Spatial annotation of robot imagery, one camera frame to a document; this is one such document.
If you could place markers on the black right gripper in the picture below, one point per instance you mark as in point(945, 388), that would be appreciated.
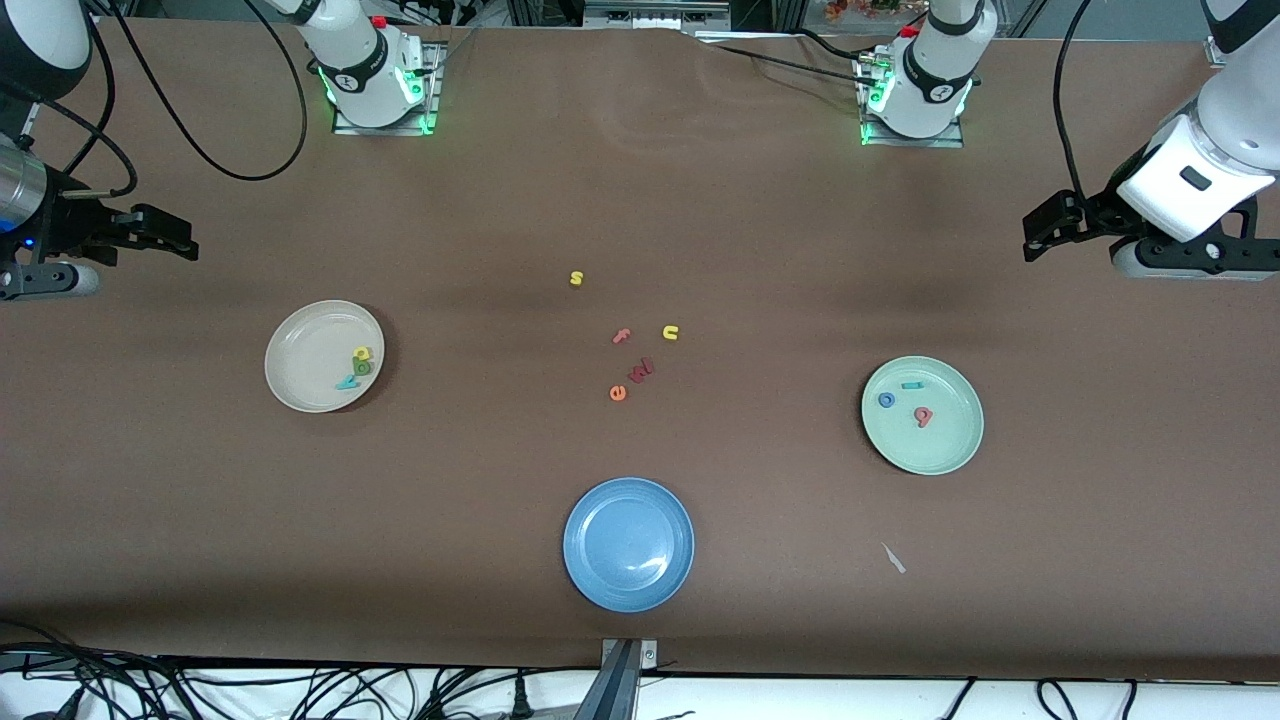
point(66, 218)

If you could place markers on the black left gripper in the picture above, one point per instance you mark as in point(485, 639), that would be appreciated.
point(1100, 212)

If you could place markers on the pink foam letter g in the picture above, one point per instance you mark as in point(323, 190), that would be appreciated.
point(924, 418)

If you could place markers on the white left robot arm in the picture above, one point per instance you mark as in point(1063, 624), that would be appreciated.
point(935, 80)

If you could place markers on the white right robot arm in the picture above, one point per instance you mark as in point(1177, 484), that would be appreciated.
point(365, 70)

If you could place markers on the beige brown plate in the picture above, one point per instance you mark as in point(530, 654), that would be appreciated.
point(310, 350)

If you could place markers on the light green plate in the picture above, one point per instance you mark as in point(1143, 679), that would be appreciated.
point(940, 445)

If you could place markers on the orange flower decoration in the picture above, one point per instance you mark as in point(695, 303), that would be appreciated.
point(860, 8)

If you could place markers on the white paper scrap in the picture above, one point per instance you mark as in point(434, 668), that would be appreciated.
point(893, 558)

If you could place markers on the dark red foam letter w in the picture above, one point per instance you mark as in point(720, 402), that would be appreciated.
point(641, 371)

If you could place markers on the grey metal box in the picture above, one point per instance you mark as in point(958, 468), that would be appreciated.
point(655, 12)

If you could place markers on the blue plate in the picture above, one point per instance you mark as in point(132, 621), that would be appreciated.
point(628, 545)

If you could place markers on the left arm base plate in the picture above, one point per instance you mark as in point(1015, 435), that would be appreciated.
point(930, 143)

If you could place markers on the aluminium frame rail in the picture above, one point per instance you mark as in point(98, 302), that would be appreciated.
point(1218, 52)

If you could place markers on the metal clamp bracket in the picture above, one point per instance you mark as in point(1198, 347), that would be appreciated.
point(620, 680)

